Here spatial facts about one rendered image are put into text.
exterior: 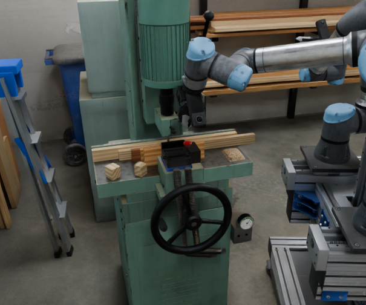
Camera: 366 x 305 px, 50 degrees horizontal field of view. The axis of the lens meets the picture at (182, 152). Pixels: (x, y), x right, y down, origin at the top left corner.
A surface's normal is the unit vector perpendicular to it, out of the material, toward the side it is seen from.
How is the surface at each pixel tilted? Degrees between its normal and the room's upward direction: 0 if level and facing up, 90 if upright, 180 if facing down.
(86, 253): 0
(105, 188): 90
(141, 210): 90
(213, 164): 0
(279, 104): 90
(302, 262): 0
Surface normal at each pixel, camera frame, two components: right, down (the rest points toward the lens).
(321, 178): -0.04, 0.45
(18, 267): -0.01, -0.89
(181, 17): 0.65, 0.33
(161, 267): 0.25, 0.43
